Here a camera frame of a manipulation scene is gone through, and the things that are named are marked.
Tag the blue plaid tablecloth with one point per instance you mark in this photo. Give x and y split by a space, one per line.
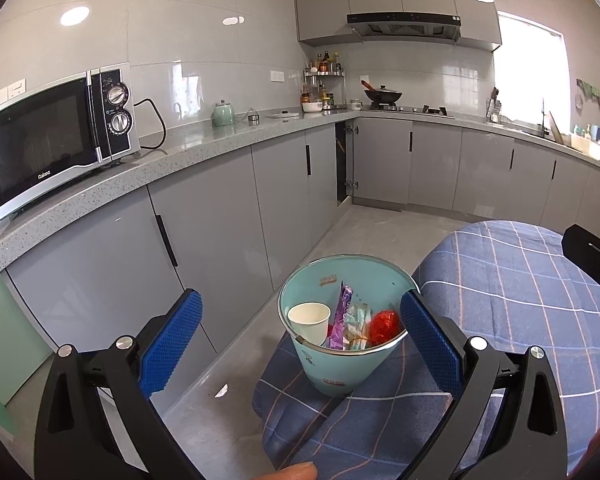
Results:
505 285

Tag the bright kitchen window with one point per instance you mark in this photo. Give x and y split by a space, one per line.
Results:
530 70

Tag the pale translucent plastic bag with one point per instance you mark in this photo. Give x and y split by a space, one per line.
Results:
357 325

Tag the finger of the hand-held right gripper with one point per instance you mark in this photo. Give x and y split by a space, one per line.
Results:
592 255

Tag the white plastic basin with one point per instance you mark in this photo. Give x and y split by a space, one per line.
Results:
586 146

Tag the black sink faucet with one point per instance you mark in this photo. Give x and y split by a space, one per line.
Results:
545 120

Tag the white paper cup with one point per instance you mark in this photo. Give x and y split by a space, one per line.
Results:
310 325

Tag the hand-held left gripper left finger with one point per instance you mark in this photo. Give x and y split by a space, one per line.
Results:
172 345

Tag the black grey range hood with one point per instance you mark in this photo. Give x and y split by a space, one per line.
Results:
405 22

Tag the black silver microwave oven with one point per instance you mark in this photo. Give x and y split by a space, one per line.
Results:
40 150

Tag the small metal canister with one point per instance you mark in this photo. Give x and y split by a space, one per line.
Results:
253 117

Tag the grey kitchen base cabinets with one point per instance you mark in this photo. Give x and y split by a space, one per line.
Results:
290 185

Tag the group of seasoning bottles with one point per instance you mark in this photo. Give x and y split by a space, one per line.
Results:
325 62

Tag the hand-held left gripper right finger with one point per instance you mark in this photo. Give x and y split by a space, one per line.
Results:
430 340

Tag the small glass jar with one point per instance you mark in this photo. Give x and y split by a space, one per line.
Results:
355 105

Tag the grey stone countertop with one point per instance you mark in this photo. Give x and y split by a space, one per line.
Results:
180 150

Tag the pale green kettle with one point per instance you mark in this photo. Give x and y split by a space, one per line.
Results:
225 115

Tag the metal utensil rack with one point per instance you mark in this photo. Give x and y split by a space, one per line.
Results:
494 107

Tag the grey leaning board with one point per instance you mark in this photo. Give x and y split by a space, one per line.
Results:
556 127

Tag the black wok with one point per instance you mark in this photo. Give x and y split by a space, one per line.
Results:
387 95

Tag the purple foil wrapper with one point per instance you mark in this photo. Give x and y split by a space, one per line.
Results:
344 300

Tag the white wall switch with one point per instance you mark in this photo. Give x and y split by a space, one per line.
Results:
10 91

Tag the pale green glass door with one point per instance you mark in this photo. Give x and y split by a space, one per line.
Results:
5 350

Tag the white bowl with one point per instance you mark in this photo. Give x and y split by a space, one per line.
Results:
312 106

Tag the gas stove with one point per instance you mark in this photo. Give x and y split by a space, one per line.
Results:
430 110

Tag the wall hook rail with utensils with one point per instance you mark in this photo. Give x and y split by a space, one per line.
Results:
592 91

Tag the person's left hand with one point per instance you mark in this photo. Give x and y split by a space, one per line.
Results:
292 474

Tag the metal corner spice rack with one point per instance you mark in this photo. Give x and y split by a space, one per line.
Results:
322 74

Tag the flat white tray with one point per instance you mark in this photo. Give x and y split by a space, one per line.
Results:
284 115

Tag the red plastic bag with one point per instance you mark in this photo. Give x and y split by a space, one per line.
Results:
382 325

